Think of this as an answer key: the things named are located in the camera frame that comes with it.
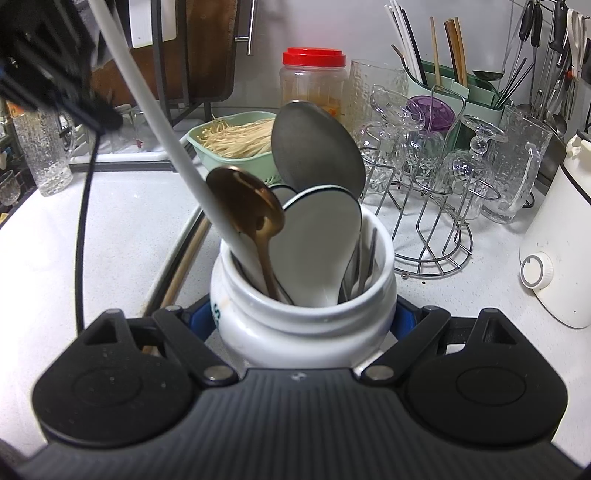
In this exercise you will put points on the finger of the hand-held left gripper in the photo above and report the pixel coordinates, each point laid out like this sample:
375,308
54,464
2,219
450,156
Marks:
97,113

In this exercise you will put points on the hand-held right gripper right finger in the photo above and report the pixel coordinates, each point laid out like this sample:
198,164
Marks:
405,318

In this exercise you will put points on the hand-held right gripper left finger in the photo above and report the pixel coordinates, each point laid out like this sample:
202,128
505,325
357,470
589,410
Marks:
198,318

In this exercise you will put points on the wooden chopstick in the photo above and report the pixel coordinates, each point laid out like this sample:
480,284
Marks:
184,263

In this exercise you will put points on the white ceramic jar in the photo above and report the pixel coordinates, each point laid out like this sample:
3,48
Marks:
300,337

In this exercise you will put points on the black chopstick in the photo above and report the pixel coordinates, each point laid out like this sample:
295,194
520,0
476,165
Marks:
83,230

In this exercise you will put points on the gold metal spoon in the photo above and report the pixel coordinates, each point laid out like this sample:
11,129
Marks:
240,198

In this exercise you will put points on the large metal spoon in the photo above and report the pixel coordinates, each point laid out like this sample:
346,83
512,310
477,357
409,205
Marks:
314,147

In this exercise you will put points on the row of hanging utensils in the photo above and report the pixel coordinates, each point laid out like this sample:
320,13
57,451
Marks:
535,27

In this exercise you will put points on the clear drinking glass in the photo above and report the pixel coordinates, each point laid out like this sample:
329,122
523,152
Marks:
144,134
124,138

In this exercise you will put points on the black metal dish rack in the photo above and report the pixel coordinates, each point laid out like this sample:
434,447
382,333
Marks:
159,55

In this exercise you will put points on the white cutting board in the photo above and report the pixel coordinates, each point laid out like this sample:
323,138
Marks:
152,23

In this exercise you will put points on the small glass goblet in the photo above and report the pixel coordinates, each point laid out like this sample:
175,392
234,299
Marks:
9,184

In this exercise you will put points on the green plastic basket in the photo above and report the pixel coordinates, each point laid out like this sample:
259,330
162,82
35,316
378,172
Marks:
217,161

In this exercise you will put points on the wooden cutting board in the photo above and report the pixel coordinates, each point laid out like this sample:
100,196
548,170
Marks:
207,46

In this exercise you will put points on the bundle of dry noodles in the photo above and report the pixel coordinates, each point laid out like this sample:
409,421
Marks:
235,138

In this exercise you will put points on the white electric kettle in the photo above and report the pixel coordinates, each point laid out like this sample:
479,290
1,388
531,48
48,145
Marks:
563,258

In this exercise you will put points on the large textured glass mug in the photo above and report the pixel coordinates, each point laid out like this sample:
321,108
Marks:
517,175

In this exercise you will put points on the crystal stemmed goblet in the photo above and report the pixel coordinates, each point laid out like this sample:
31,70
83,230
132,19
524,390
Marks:
397,108
482,129

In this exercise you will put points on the purple lidded cup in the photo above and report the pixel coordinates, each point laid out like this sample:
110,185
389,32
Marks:
431,113

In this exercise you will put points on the plastic jar red lid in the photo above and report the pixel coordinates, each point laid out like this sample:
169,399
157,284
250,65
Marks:
314,83

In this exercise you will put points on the tall textured glass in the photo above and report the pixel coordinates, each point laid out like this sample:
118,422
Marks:
369,92

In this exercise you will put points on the green chopstick holder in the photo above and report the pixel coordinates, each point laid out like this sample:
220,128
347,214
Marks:
480,101

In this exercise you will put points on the metal ladle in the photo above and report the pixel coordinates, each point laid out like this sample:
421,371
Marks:
487,74

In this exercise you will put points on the bunch of assorted chopsticks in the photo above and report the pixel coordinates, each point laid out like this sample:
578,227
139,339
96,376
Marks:
411,37

